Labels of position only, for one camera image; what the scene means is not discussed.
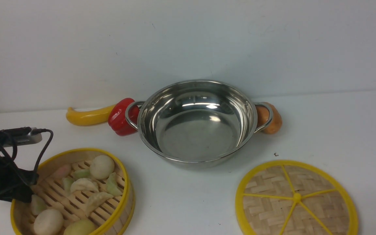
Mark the red toy bell pepper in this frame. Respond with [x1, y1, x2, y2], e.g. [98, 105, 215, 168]
[108, 98, 137, 136]

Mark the yellowish green bun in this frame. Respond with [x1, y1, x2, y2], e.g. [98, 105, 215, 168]
[64, 219, 97, 235]

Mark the white dumpling centre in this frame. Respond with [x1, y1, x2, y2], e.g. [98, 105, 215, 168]
[70, 178, 99, 193]

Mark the bamboo steamer lid yellow rim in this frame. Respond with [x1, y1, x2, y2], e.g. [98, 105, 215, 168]
[235, 160, 359, 235]

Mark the black left camera cable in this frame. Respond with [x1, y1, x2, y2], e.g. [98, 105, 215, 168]
[0, 129, 54, 196]

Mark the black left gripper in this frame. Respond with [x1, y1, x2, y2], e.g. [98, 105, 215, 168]
[0, 156, 34, 203]

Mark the green dumpling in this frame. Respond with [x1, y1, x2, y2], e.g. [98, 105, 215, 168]
[30, 194, 47, 216]
[106, 172, 123, 197]

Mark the bamboo steamer basket yellow rim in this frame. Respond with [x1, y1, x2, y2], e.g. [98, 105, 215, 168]
[11, 148, 135, 235]

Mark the stainless steel pot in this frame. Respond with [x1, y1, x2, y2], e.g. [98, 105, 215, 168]
[124, 79, 274, 169]

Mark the white bun upper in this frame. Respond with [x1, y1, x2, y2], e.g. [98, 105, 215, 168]
[89, 155, 115, 180]

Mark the beige dumpling lower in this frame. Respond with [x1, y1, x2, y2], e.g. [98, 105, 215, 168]
[85, 192, 114, 218]

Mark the green dumpling left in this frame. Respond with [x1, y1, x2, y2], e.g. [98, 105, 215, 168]
[30, 194, 47, 216]

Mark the yellow toy banana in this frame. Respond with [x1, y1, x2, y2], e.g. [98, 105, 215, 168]
[66, 105, 115, 126]

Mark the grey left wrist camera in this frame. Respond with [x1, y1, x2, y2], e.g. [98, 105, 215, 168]
[0, 127, 43, 148]

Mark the white bun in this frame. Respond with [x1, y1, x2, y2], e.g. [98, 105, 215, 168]
[33, 209, 64, 235]
[89, 155, 115, 180]

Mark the green dumpling right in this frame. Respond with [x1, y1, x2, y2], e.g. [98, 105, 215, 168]
[106, 172, 123, 197]

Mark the orange toy potato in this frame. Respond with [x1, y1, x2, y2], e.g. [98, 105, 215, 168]
[256, 102, 283, 135]

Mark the white bun lower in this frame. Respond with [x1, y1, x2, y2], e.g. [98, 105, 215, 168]
[33, 209, 64, 235]

